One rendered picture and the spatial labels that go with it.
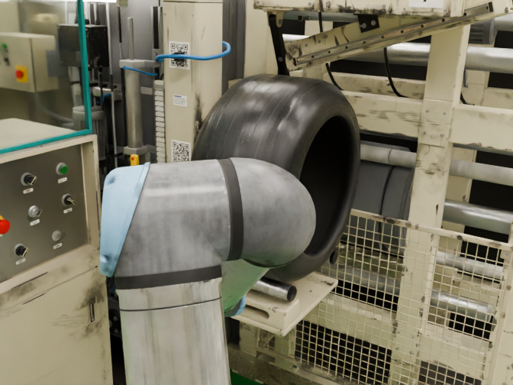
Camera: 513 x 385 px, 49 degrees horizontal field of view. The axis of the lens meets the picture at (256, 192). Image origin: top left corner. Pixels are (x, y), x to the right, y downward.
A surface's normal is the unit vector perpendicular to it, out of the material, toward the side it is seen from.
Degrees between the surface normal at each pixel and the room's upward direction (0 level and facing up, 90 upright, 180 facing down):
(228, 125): 50
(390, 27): 90
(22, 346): 90
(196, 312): 66
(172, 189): 40
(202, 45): 90
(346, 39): 90
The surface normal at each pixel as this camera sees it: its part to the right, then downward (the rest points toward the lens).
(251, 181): 0.37, -0.51
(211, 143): -0.45, -0.22
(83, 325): 0.85, 0.19
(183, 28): -0.52, 0.26
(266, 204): 0.52, -0.13
